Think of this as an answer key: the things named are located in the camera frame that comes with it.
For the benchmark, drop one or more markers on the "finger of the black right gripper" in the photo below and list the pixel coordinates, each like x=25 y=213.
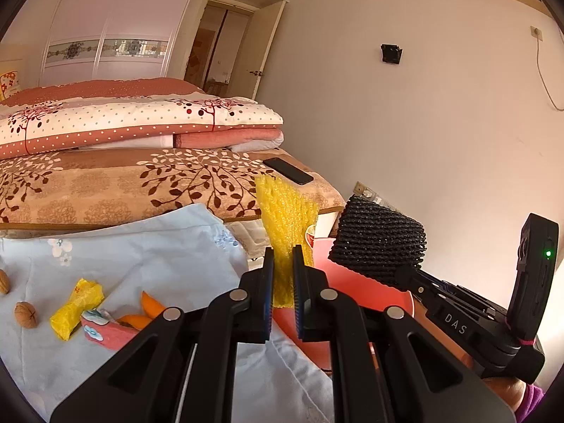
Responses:
x=310 y=318

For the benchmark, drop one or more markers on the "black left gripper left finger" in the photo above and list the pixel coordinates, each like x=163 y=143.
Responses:
x=254 y=323

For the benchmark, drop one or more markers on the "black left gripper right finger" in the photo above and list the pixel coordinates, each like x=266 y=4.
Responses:
x=428 y=287

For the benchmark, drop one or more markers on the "black foam net sleeve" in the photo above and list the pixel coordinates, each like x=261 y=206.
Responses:
x=379 y=243

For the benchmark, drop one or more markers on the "yellow foam net sleeve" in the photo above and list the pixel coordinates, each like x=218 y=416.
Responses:
x=286 y=215

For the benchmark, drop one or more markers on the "yellow candy wrapper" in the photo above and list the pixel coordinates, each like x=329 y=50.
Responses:
x=86 y=295

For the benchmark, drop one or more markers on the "pink plastic trash bin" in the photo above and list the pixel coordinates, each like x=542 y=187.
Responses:
x=367 y=293

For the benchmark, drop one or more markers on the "person's right hand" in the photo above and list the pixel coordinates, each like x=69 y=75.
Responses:
x=510 y=390

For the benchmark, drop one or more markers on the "light blue floral cloth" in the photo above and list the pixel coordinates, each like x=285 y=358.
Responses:
x=185 y=259

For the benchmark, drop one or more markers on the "orange peel piece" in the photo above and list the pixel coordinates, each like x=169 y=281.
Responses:
x=151 y=309

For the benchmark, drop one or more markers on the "black smartphone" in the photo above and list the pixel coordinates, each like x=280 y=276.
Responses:
x=288 y=170

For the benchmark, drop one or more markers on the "pink snack packet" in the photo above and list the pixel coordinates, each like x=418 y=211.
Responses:
x=100 y=328

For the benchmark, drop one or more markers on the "brown leaf pattern bedspread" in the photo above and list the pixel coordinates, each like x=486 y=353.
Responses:
x=82 y=190

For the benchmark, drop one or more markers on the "brown walnut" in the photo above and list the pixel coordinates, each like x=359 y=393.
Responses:
x=25 y=315
x=5 y=283

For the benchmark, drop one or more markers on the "folded polka dot quilt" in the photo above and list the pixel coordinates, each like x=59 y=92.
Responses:
x=92 y=112

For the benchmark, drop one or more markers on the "wooden room door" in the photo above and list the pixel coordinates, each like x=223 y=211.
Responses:
x=255 y=50

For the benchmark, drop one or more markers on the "white sliding wardrobe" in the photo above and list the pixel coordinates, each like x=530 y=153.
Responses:
x=110 y=39

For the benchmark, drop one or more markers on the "yellow patterned pillow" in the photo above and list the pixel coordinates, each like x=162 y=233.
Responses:
x=9 y=84

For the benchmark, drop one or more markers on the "black tracking camera box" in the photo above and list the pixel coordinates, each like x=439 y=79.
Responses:
x=536 y=264

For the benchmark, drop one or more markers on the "wall socket strip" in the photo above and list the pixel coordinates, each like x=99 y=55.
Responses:
x=371 y=195

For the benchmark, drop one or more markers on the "black wall mounted box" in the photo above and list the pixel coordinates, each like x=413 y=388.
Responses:
x=391 y=54

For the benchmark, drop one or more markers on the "wall power outlet with cord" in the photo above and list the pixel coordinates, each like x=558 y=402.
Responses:
x=549 y=66

